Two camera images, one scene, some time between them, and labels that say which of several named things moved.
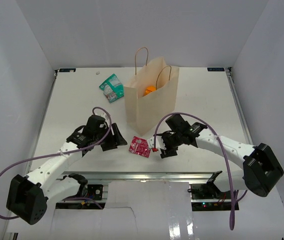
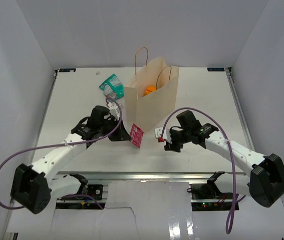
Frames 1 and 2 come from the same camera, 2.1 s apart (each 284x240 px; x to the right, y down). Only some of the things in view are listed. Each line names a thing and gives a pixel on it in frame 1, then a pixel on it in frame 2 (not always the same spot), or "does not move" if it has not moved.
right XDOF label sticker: (215, 69) does not move
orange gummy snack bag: (149, 89) does not move
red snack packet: (140, 146) to (136, 135)
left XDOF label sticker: (67, 70) does not move
